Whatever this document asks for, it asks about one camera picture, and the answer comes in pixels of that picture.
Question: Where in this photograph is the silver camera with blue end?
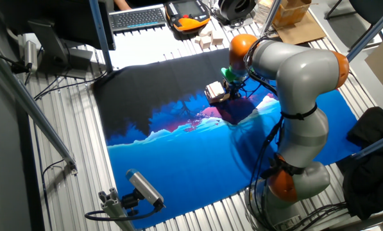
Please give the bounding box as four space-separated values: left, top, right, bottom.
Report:
125 169 166 209

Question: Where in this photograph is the aluminium profile camera mount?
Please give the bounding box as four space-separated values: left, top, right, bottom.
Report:
98 188 136 231

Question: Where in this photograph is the black office chair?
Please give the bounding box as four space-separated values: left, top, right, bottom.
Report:
325 0 383 52

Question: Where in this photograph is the large wooden cube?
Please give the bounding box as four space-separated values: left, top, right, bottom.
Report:
210 30 225 46

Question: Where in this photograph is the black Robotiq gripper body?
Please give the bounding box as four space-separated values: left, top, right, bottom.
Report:
225 78 244 97

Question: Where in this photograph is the black cloth strap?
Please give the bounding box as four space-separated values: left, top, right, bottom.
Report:
260 153 306 180

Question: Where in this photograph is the blue frame post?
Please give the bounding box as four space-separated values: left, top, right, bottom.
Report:
88 0 114 73

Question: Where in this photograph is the black bag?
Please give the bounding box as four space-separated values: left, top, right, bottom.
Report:
337 107 383 221

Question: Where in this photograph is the orange black teach pendant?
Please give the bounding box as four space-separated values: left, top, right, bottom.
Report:
164 0 211 33

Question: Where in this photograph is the thin black strap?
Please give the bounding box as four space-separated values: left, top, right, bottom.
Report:
280 102 319 121

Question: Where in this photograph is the grey aluminium post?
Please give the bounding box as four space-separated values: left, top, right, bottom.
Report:
260 0 282 36

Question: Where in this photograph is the thin black table cable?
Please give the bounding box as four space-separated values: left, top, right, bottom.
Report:
33 70 108 101

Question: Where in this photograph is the long aluminium bar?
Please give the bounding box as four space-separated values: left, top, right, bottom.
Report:
0 44 79 176

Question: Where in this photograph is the black camera ball mount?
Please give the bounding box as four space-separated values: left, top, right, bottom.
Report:
120 189 144 216

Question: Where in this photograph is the person forearm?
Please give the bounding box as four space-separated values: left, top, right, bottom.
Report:
112 0 132 12

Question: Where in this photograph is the black camera cable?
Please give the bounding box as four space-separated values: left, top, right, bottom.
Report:
84 201 165 222

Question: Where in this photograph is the medium wooden cube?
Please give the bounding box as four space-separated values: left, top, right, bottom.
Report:
199 35 212 49

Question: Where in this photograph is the green gripper flange adapter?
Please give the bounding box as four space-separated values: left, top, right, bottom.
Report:
221 65 241 84

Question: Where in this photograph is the blue frame bar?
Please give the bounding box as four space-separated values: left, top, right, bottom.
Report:
351 130 383 160
346 2 383 62

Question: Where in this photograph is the blue landscape printed mat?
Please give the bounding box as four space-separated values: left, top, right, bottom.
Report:
91 46 362 229

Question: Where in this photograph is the grey monitor stand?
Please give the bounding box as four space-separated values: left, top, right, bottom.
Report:
27 19 94 80

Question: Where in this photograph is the black computer keyboard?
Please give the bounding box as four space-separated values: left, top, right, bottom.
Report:
108 4 167 33

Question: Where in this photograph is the black computer monitor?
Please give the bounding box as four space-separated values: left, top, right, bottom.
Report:
0 0 117 51

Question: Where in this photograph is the cardboard box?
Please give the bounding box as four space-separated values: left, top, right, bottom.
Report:
255 0 312 28

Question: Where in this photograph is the wooden Jenga tower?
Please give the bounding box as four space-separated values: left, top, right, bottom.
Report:
204 81 226 104

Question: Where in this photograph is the small silver webcam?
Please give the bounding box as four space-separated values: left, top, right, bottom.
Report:
23 40 38 73

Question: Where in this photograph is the pale wooden block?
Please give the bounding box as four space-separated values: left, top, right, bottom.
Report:
198 24 214 37

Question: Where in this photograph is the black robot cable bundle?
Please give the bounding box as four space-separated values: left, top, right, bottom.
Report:
244 35 349 231

